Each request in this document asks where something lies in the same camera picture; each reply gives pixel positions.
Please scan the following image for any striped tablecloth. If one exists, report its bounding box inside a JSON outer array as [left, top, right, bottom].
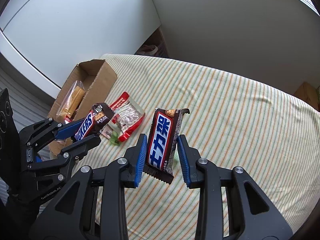
[[79, 54, 319, 233]]

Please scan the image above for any small pink sachet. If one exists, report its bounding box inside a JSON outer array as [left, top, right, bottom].
[[100, 125, 113, 140]]

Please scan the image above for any Snickers bar Chinese label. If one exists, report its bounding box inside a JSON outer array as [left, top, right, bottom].
[[144, 108, 190, 184]]

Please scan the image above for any red and white snack pouch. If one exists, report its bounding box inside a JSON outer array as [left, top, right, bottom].
[[108, 92, 145, 142]]

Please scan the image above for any cardboard box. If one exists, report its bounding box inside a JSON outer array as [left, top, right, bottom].
[[47, 58, 118, 157]]

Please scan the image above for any packaged cranberry toast bread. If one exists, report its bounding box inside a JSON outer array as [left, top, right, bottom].
[[56, 80, 86, 124]]

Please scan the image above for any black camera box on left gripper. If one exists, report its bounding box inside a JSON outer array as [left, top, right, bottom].
[[1, 88, 21, 185]]

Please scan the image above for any small green candy packet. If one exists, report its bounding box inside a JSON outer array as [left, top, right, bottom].
[[109, 131, 120, 146]]

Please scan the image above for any Snickers bar English label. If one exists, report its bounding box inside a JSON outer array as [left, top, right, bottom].
[[74, 102, 114, 141]]

